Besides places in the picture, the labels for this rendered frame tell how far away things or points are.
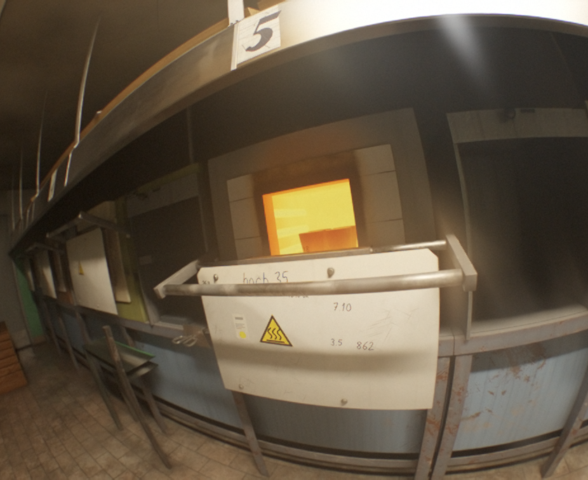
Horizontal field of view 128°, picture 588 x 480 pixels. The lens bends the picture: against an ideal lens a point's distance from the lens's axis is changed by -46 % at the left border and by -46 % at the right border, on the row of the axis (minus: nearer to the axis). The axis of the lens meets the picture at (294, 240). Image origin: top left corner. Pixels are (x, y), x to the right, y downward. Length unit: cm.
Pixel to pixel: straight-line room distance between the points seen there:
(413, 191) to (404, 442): 89
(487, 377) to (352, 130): 85
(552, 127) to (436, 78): 112
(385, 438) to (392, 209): 83
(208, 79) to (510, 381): 116
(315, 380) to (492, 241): 102
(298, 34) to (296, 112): 136
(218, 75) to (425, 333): 66
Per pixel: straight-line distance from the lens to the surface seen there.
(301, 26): 50
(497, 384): 98
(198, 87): 55
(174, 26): 180
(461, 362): 82
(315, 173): 69
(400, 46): 191
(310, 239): 80
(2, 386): 353
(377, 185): 65
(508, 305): 99
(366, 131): 70
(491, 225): 135
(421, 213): 66
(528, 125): 77
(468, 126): 70
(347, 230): 78
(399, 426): 104
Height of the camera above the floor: 121
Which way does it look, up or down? 3 degrees down
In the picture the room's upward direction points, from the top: 8 degrees counter-clockwise
